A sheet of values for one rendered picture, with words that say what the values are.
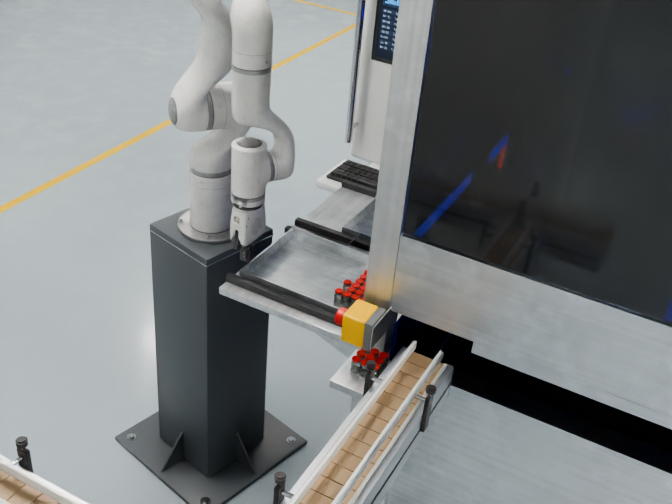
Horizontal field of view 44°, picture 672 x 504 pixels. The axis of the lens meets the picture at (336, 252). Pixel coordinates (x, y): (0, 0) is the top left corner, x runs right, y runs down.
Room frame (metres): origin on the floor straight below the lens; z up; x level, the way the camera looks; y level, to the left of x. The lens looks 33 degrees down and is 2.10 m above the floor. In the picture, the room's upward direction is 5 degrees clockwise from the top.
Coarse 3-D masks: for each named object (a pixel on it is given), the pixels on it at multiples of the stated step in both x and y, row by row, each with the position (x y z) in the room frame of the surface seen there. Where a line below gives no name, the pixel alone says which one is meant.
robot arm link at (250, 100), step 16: (240, 80) 1.75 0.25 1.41; (256, 80) 1.75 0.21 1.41; (240, 96) 1.75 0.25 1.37; (256, 96) 1.75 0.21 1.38; (240, 112) 1.75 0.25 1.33; (256, 112) 1.75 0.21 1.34; (272, 112) 1.80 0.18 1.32; (272, 128) 1.77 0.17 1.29; (288, 128) 1.81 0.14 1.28; (288, 144) 1.80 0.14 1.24; (288, 160) 1.80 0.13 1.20; (288, 176) 1.81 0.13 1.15
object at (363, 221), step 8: (368, 208) 2.13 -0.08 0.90; (360, 216) 2.08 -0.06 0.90; (368, 216) 2.11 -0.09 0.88; (352, 224) 2.04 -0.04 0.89; (360, 224) 2.06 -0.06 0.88; (368, 224) 2.07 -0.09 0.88; (344, 232) 1.98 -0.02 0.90; (352, 232) 1.97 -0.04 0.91; (360, 232) 1.97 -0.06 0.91; (368, 232) 2.02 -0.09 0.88; (368, 240) 1.95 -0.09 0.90
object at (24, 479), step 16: (16, 448) 1.02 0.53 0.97; (0, 464) 0.99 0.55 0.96; (16, 464) 1.00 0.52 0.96; (0, 480) 0.99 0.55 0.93; (16, 480) 0.99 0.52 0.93; (32, 480) 0.96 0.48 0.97; (0, 496) 0.95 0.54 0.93; (16, 496) 0.96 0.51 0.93; (32, 496) 0.96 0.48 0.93; (48, 496) 0.96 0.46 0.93; (64, 496) 0.93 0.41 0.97
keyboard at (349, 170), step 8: (336, 168) 2.51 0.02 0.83; (344, 168) 2.51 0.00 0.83; (352, 168) 2.52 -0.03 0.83; (360, 168) 2.52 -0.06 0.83; (368, 168) 2.53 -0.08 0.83; (328, 176) 2.47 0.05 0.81; (336, 176) 2.47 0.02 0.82; (344, 176) 2.46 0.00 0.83; (352, 176) 2.46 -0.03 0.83; (360, 176) 2.47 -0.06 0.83; (368, 176) 2.47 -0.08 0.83; (376, 176) 2.48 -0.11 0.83; (368, 184) 2.42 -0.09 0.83; (376, 184) 2.42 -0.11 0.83
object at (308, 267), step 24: (288, 240) 1.94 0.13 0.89; (312, 240) 1.93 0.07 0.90; (264, 264) 1.81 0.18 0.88; (288, 264) 1.82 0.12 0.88; (312, 264) 1.83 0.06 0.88; (336, 264) 1.85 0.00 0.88; (360, 264) 1.86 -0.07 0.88; (288, 288) 1.67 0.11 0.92; (312, 288) 1.72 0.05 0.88; (336, 288) 1.73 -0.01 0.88
